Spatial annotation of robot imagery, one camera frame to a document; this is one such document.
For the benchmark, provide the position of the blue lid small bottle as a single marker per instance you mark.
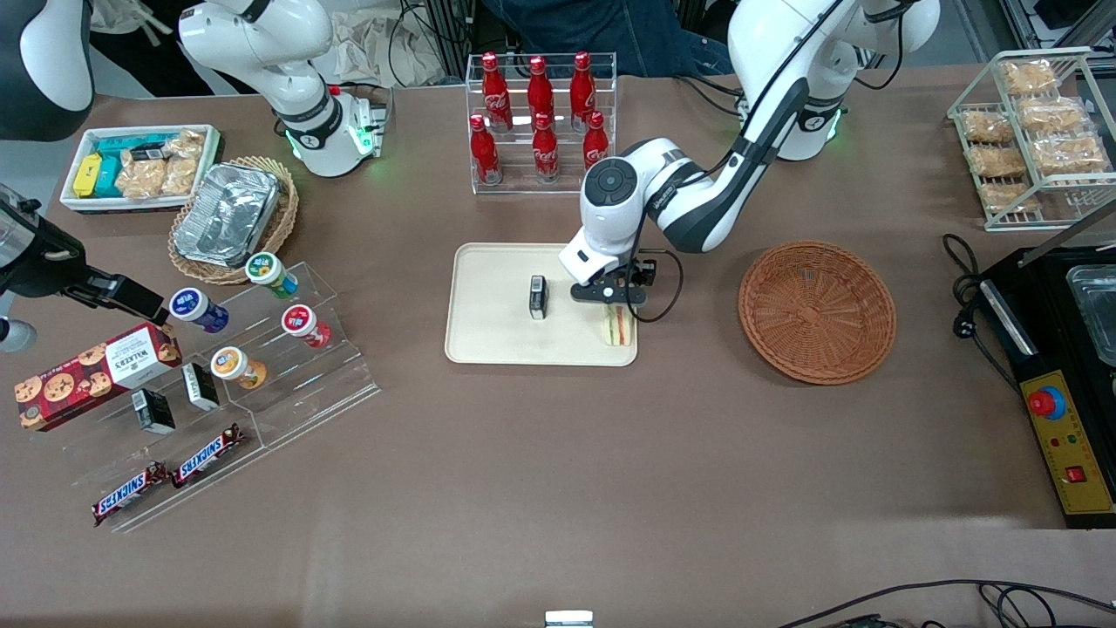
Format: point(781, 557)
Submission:
point(192, 307)

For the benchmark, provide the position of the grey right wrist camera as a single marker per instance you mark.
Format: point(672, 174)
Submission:
point(13, 336)

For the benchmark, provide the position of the oval wicker basket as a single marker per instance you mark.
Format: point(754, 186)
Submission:
point(283, 222)

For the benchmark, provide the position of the teal long box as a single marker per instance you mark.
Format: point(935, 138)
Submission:
point(118, 144)

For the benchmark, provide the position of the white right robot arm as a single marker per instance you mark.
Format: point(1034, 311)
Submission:
point(261, 44)

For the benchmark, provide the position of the small black box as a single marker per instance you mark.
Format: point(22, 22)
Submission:
point(200, 386)
point(153, 412)
point(538, 298)

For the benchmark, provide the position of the yellow small box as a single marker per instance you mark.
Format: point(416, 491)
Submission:
point(87, 174)

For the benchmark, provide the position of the green lid small bottle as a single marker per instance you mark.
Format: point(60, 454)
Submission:
point(266, 270)

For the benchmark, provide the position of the person in blue jeans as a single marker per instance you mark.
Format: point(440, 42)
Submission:
point(610, 35)

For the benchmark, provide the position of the Snickers chocolate bar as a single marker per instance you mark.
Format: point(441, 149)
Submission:
point(126, 494)
point(207, 455)

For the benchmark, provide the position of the small white grey device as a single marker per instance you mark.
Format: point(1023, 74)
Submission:
point(568, 619)

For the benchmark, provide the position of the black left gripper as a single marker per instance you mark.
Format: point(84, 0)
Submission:
point(643, 271)

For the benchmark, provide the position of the triangular sandwich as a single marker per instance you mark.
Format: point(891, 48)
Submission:
point(619, 330)

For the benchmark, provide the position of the white plastic bin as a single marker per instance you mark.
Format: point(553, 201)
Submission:
point(74, 202)

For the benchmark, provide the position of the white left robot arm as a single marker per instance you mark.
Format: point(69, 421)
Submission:
point(697, 201)

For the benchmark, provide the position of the cream plastic tray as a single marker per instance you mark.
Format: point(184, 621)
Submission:
point(497, 305)

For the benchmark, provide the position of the red cola bottle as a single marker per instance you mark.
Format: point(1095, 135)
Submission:
point(484, 153)
point(596, 139)
point(546, 153)
point(540, 92)
point(582, 92)
point(496, 96)

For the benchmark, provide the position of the clear bag of snacks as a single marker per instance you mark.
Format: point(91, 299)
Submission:
point(180, 174)
point(139, 179)
point(187, 144)

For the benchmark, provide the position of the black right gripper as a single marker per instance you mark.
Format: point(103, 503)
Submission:
point(45, 272)

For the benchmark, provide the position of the teal small box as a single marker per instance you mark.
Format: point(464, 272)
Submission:
point(109, 179)

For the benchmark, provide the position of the clear acrylic bottle rack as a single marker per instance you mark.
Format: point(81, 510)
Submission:
point(540, 187)

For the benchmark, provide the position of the red lid small bottle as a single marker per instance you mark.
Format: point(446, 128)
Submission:
point(301, 323)

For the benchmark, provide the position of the round brown wicker basket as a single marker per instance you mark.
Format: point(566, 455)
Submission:
point(811, 314)

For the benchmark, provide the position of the orange lid small bottle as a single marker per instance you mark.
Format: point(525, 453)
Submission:
point(231, 365)

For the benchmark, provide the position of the red Walkers cookie box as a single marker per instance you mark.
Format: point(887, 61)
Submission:
point(87, 379)

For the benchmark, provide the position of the yellow panel control box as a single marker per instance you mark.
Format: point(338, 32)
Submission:
point(1068, 453)

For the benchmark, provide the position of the clear acrylic stepped stand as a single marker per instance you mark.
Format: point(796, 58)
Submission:
point(305, 384)

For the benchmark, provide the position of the cream cloth bag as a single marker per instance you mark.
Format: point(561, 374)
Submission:
point(392, 52)

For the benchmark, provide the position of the aluminium foil tray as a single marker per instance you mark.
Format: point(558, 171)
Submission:
point(227, 214)

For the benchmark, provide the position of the bagged pastry snack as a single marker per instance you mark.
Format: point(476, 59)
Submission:
point(1029, 77)
point(1051, 113)
point(987, 127)
point(998, 161)
point(1071, 154)
point(1010, 197)

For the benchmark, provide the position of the metal pan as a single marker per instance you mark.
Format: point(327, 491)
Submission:
point(1098, 314)

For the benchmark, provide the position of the black cooking appliance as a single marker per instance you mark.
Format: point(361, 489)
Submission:
point(1046, 323)

